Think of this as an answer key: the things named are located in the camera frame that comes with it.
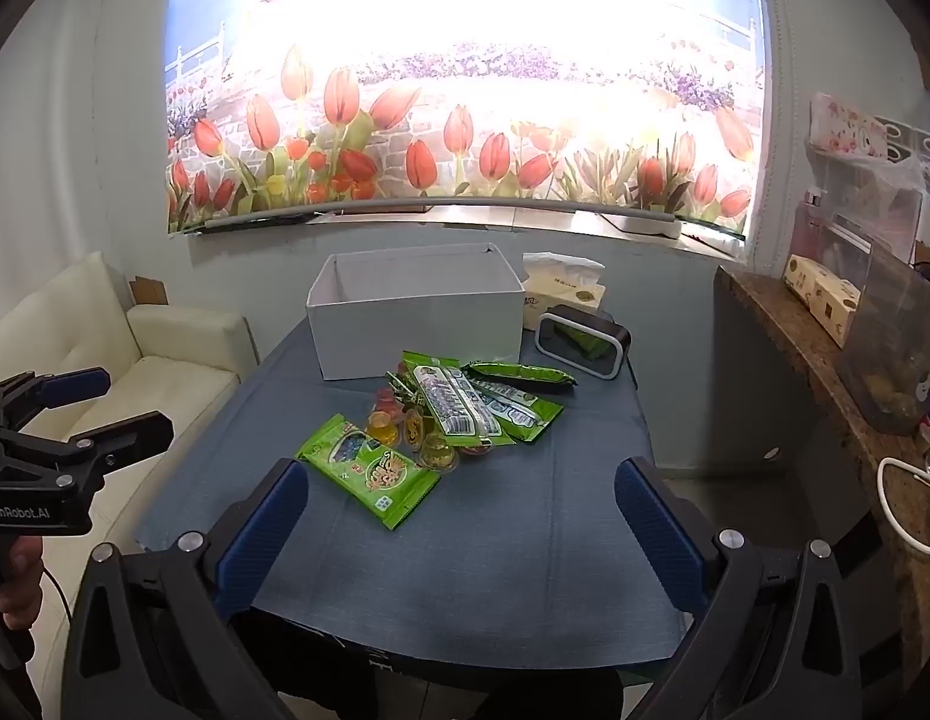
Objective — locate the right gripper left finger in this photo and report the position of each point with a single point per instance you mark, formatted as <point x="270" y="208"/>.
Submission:
<point x="150" y="633"/>

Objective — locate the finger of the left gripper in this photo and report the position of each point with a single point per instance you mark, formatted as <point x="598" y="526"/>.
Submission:
<point x="104" y="449"/>
<point x="24" y="396"/>

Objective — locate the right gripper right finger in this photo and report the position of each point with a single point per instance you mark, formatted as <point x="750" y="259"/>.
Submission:
<point x="769" y="637"/>

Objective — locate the green square snack bag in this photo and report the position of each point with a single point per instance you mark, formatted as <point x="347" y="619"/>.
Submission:
<point x="386" y="482"/>

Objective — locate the yellow jelly cup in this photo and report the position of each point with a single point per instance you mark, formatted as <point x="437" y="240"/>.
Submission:
<point x="381" y="426"/>
<point x="437" y="454"/>

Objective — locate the long green snack pack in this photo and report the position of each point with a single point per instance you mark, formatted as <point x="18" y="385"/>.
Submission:
<point x="522" y="415"/>
<point x="457" y="408"/>

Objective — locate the red jelly cup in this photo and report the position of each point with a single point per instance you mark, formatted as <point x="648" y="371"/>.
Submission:
<point x="387" y="402"/>

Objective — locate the dark green snack bag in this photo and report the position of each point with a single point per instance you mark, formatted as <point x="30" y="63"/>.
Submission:
<point x="528" y="377"/>

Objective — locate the person's left hand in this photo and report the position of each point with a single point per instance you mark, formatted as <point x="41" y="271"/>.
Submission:
<point x="21" y="570"/>

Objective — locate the cream leather sofa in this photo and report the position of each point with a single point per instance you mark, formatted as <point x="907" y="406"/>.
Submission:
<point x="183" y="361"/>

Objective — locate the wooden side shelf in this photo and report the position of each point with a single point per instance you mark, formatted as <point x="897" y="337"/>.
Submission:
<point x="833" y="456"/>

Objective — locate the smoky plastic container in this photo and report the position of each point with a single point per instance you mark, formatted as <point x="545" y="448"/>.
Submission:
<point x="885" y="360"/>

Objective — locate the patterned cream box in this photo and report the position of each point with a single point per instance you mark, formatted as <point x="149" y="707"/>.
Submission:
<point x="831" y="300"/>

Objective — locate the black digital clock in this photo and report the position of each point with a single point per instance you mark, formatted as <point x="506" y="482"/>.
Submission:
<point x="590" y="343"/>

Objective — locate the white cardboard box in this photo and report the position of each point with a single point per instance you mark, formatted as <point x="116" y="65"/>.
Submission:
<point x="462" y="301"/>

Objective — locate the tissue pack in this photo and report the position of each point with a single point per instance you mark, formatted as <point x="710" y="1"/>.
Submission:
<point x="557" y="279"/>

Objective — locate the clear plastic drawer organizer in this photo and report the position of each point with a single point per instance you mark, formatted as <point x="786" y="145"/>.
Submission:
<point x="871" y="186"/>

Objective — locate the tulip mural screen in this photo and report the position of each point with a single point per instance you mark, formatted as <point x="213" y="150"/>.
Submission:
<point x="651" y="105"/>

